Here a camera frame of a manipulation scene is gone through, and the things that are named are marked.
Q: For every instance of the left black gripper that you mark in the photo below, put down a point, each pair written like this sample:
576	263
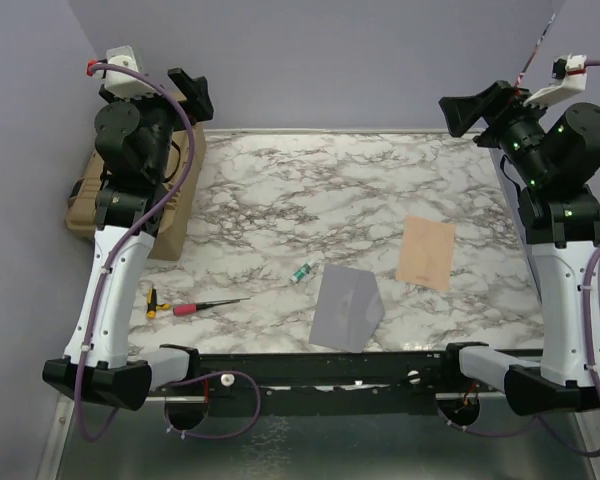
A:
195	88

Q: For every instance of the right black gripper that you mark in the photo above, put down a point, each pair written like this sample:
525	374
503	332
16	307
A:
463	111

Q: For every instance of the tan paper letter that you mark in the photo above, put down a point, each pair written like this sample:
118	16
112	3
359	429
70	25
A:
426	254

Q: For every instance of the green white glue stick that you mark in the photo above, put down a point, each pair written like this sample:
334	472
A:
303	271

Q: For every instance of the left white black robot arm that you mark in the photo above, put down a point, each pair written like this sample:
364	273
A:
133	139

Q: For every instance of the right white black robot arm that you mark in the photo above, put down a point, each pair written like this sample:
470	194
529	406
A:
561	220

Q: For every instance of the tan plastic tool case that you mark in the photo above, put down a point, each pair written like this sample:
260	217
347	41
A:
172	232

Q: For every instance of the yellow black small screwdriver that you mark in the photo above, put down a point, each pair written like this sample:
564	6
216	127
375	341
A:
153	306

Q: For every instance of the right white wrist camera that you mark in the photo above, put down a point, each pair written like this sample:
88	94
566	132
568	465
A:
569	79

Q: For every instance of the red handled screwdriver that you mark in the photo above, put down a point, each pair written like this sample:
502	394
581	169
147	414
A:
193	308

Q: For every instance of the black metal base rail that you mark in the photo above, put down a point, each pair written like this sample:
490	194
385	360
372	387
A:
327	384

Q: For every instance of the aluminium frame rail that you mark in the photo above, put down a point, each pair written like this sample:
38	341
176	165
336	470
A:
54	447

